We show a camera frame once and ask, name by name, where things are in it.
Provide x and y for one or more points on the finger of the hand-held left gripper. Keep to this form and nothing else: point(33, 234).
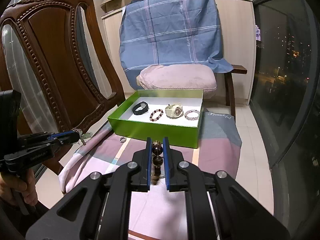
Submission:
point(65, 135)
point(67, 142)

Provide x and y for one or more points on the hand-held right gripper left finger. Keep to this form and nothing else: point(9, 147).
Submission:
point(149, 160)

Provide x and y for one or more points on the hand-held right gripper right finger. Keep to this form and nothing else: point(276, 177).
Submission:
point(167, 165)

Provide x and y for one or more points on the pale jade pendant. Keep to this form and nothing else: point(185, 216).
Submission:
point(86, 135)

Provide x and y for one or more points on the green cardboard box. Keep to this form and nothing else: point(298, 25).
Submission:
point(155, 132)

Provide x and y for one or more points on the black smart band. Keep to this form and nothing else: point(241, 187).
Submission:
point(136, 112)

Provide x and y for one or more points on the cream wrist watch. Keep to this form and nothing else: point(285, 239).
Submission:
point(175, 110)

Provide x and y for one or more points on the person's left hand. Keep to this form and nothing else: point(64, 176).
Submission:
point(15, 187)

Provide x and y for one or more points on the pink plaid table cloth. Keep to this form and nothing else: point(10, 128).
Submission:
point(217, 142)

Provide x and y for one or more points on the pink cushion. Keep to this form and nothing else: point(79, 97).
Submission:
point(175, 80)

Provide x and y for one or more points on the carved wooden chair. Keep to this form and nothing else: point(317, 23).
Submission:
point(50, 42)

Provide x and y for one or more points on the dark wooden armchair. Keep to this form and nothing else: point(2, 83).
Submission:
point(237, 69)

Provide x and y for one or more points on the blue plaid cloth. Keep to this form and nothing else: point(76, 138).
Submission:
point(175, 30)

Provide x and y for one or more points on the dark glass window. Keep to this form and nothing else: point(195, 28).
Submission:
point(275, 80)

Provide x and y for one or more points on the open brown cardboard box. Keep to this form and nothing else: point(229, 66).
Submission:
point(110, 3)

